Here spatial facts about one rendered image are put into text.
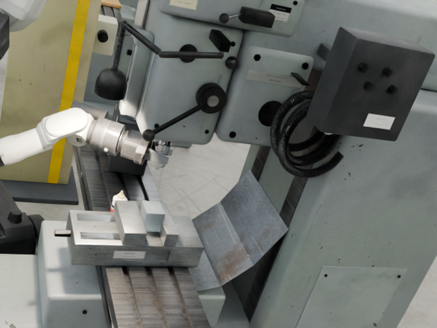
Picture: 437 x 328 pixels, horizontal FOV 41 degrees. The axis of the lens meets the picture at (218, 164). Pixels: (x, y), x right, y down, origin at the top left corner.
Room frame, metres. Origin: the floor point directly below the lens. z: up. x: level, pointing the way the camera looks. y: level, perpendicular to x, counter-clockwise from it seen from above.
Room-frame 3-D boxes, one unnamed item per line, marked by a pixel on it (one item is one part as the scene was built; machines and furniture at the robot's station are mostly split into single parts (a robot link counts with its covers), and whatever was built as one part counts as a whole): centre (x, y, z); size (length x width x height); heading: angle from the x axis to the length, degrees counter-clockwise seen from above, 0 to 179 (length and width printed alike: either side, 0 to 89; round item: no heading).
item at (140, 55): (1.35, 0.26, 1.45); 0.04 x 0.04 x 0.21; 26
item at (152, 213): (1.34, 0.13, 1.07); 0.06 x 0.05 x 0.06; 26
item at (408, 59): (1.22, -0.26, 1.62); 0.20 x 0.09 x 0.21; 116
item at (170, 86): (1.40, 0.15, 1.47); 0.21 x 0.19 x 0.32; 26
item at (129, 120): (1.81, 0.32, 1.06); 0.22 x 0.12 x 0.20; 19
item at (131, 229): (1.31, 0.18, 1.05); 0.15 x 0.06 x 0.04; 26
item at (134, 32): (1.19, 0.23, 1.58); 0.17 x 0.01 x 0.01; 43
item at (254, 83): (1.48, -0.02, 1.47); 0.24 x 0.19 x 0.26; 26
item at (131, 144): (1.39, 0.25, 1.23); 0.13 x 0.12 x 0.10; 1
